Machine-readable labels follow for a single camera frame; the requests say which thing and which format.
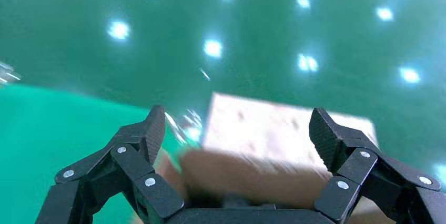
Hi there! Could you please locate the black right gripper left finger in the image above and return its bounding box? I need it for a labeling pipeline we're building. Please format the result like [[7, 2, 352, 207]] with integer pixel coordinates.
[[35, 105, 185, 224]]

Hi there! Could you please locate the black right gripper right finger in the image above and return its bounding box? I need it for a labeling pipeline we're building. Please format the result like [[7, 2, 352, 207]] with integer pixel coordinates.
[[309, 107, 446, 224]]

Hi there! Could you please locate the large open brown carton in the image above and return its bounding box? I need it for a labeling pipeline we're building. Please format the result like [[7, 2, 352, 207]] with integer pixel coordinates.
[[153, 147, 398, 224]]

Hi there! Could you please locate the silver binder clip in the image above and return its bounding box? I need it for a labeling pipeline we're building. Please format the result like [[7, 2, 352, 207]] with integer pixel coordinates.
[[164, 109, 205, 147]]

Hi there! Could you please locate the green tablecloth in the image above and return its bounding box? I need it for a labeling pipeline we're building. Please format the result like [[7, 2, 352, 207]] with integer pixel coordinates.
[[0, 84, 185, 224]]

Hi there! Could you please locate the pale wooden board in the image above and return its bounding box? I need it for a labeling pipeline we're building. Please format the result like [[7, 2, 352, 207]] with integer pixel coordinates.
[[202, 92, 380, 175]]

